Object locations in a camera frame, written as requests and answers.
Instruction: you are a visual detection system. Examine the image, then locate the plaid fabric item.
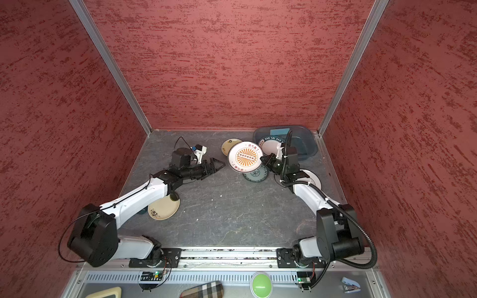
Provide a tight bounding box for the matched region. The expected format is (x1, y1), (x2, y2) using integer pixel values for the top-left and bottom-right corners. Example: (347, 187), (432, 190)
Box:
(180, 281), (224, 298)

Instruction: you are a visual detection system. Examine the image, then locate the left aluminium corner post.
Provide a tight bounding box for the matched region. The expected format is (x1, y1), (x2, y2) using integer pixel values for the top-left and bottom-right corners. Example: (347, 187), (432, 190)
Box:
(69, 0), (154, 137)

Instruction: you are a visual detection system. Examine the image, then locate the cream tablet corner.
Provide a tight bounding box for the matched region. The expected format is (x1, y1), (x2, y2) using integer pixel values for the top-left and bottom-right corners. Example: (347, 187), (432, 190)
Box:
(86, 287), (122, 298)

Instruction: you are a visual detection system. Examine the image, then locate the green alarm clock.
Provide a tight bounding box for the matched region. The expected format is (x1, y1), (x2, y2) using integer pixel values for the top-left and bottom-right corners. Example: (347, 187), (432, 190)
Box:
(138, 207), (148, 215)

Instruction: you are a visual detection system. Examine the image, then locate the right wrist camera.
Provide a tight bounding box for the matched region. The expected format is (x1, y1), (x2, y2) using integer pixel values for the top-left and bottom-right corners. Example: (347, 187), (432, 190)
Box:
(277, 143), (284, 160)

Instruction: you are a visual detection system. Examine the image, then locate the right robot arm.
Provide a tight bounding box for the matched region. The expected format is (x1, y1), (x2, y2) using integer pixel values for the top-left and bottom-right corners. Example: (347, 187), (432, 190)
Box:
(260, 147), (378, 269)

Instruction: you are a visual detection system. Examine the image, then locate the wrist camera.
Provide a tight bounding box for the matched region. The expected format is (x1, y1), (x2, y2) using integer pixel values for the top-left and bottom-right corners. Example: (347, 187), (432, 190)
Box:
(277, 143), (284, 160)
(192, 145), (207, 165)

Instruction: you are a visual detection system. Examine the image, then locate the blue plastic bin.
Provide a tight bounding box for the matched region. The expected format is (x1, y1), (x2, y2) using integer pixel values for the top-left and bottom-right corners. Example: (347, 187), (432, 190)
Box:
(253, 125), (318, 161)

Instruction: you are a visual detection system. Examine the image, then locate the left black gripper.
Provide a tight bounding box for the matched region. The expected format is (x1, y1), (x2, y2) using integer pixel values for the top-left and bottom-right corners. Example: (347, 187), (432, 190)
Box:
(182, 158), (226, 180)

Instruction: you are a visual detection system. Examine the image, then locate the white plate black outline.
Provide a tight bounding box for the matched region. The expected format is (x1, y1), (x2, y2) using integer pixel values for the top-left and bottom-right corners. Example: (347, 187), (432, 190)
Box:
(299, 169), (322, 189)

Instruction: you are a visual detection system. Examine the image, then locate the orange sunburst plate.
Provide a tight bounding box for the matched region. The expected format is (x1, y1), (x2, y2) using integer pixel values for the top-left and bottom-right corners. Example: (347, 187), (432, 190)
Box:
(227, 142), (263, 174)

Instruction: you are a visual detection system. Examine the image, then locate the white blue stapler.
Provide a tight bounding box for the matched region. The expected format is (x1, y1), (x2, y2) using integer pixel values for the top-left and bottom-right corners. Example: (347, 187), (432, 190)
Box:
(342, 277), (361, 294)

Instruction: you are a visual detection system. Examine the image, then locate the cream plate near left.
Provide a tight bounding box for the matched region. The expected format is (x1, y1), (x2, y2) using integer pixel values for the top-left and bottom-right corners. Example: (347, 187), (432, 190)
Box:
(147, 196), (181, 221)

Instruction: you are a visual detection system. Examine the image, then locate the teal patterned small plate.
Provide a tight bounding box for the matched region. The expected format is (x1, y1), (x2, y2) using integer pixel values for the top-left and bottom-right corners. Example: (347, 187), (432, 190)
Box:
(243, 165), (269, 183)

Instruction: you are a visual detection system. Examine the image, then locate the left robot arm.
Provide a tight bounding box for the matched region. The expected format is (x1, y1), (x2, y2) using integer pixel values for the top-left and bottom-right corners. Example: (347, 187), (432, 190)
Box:
(67, 146), (226, 268)

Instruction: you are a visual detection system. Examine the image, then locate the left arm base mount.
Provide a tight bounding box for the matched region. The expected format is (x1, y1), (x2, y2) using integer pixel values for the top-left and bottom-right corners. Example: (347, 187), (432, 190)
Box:
(129, 248), (182, 268)

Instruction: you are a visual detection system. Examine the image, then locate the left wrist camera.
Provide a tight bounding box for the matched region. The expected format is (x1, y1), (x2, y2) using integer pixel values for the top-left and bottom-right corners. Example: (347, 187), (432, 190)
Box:
(192, 145), (207, 165)

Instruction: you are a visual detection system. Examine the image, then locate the small yellow plate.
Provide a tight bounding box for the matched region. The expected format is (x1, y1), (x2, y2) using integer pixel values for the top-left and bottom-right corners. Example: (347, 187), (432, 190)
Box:
(221, 138), (242, 156)

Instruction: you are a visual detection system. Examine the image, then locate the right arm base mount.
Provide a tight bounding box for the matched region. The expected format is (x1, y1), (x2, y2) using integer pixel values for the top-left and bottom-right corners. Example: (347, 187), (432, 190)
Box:
(276, 245), (310, 268)

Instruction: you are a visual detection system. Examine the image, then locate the green rim lettered plate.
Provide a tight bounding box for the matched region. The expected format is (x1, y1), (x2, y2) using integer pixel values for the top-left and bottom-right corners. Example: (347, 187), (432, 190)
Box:
(258, 135), (285, 155)

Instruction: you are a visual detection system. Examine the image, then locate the green round button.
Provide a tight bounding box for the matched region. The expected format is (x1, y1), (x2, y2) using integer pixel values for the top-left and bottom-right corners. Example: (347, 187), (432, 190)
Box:
(250, 271), (273, 298)

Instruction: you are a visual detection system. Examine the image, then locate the aluminium corner post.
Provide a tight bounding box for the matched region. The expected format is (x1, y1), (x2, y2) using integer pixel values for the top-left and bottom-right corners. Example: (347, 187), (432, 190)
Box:
(318, 0), (389, 138)
(69, 0), (154, 137)

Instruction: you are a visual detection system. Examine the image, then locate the right aluminium corner post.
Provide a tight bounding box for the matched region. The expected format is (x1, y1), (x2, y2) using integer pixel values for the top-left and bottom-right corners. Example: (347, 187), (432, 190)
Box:
(318, 0), (389, 138)

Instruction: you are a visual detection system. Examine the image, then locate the aluminium front rail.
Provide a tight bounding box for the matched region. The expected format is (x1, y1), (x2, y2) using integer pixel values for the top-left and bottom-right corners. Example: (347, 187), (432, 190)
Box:
(62, 247), (391, 298)

